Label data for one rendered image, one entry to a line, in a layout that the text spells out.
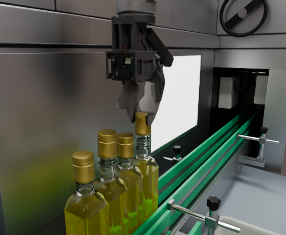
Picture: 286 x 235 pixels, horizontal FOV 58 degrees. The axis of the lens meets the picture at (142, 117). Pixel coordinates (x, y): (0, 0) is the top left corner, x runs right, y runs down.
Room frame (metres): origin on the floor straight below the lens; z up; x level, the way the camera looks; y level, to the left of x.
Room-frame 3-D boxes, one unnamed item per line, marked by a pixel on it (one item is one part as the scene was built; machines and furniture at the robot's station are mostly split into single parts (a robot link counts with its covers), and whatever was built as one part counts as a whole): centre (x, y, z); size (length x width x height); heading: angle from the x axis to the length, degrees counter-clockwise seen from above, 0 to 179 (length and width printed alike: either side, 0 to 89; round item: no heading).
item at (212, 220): (0.51, -0.14, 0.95); 0.17 x 0.03 x 0.12; 56
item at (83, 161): (0.38, 0.10, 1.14); 0.04 x 0.04 x 0.04
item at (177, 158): (0.82, -0.10, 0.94); 0.07 x 0.04 x 0.13; 56
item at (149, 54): (0.51, 0.02, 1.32); 0.09 x 0.08 x 0.12; 145
